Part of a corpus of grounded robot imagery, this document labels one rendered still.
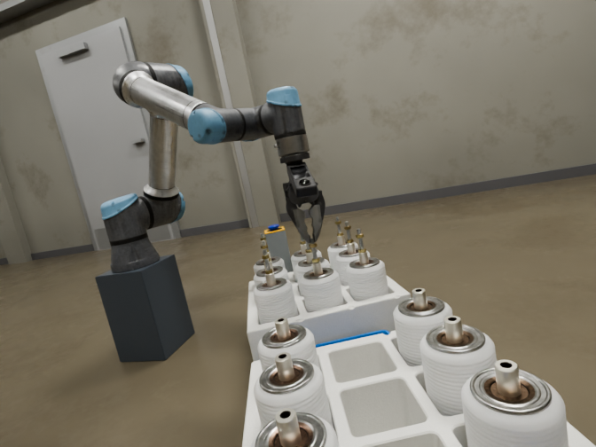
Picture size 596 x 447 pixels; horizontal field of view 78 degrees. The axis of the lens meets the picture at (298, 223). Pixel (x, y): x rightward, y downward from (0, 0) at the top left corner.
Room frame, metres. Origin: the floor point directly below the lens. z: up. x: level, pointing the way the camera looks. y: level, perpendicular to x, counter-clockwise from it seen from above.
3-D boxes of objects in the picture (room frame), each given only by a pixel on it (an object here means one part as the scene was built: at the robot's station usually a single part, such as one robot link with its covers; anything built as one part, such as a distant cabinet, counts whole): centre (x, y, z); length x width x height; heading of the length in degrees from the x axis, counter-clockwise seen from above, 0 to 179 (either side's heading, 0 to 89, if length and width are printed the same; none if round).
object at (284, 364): (0.46, 0.06, 0.26); 0.02 x 0.02 x 0.03
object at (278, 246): (1.28, 0.09, 0.16); 0.07 x 0.07 x 0.31; 5
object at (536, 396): (0.35, -0.18, 0.25); 0.08 x 0.08 x 0.01
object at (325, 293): (0.88, -0.03, 0.16); 0.10 x 0.10 x 0.18
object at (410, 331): (0.59, -0.18, 0.16); 0.10 x 0.10 x 0.18
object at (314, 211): (0.90, -0.04, 0.38); 0.06 x 0.03 x 0.09; 8
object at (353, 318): (0.99, -0.01, 0.09); 0.39 x 0.39 x 0.18; 5
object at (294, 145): (0.89, -0.02, 0.57); 0.08 x 0.08 x 0.05
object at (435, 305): (0.59, -0.18, 0.25); 0.08 x 0.08 x 0.01
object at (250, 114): (0.94, 0.06, 0.64); 0.11 x 0.11 x 0.08; 49
